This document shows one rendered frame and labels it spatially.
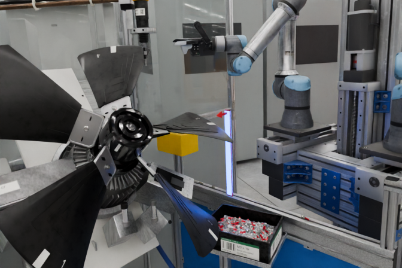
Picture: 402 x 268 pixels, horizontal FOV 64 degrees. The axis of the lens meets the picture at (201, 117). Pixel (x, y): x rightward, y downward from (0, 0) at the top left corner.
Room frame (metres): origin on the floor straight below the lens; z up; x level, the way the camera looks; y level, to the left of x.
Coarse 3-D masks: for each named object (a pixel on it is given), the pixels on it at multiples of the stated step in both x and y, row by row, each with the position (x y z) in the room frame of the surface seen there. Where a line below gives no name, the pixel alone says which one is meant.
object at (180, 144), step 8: (160, 136) 1.35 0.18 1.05; (168, 136) 1.31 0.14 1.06; (176, 136) 1.28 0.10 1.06; (184, 136) 1.27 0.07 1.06; (192, 136) 1.31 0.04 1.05; (160, 144) 1.35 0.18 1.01; (168, 144) 1.32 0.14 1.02; (176, 144) 1.28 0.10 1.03; (184, 144) 1.27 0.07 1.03; (192, 144) 1.30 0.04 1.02; (168, 152) 1.32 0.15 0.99; (176, 152) 1.28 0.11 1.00; (184, 152) 1.27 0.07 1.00; (192, 152) 1.30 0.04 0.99
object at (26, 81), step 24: (0, 48) 0.75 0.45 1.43; (0, 72) 0.73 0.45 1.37; (24, 72) 0.75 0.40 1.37; (0, 96) 0.72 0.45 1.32; (24, 96) 0.73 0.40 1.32; (48, 96) 0.75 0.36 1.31; (0, 120) 0.71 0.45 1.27; (24, 120) 0.73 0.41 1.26; (48, 120) 0.75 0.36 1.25; (72, 120) 0.77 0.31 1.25
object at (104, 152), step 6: (102, 150) 0.73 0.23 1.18; (108, 150) 0.75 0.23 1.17; (102, 156) 0.73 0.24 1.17; (108, 156) 0.75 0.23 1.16; (96, 162) 0.70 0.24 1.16; (102, 162) 0.73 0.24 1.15; (108, 162) 0.75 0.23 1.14; (102, 168) 0.72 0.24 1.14; (114, 168) 0.77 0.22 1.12; (102, 174) 0.72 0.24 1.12; (108, 180) 0.75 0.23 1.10
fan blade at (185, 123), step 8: (192, 112) 1.13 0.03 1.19; (168, 120) 1.03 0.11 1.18; (176, 120) 1.03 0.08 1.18; (184, 120) 1.03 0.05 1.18; (192, 120) 1.04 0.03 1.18; (200, 120) 1.06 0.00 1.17; (208, 120) 1.08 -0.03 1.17; (160, 128) 0.90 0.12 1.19; (168, 128) 0.89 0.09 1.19; (176, 128) 0.91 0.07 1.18; (184, 128) 0.93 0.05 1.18; (192, 128) 0.95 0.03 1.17; (200, 128) 0.97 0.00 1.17; (208, 128) 0.99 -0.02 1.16; (216, 128) 1.02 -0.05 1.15; (208, 136) 0.92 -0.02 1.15; (216, 136) 0.94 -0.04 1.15; (224, 136) 0.97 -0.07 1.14
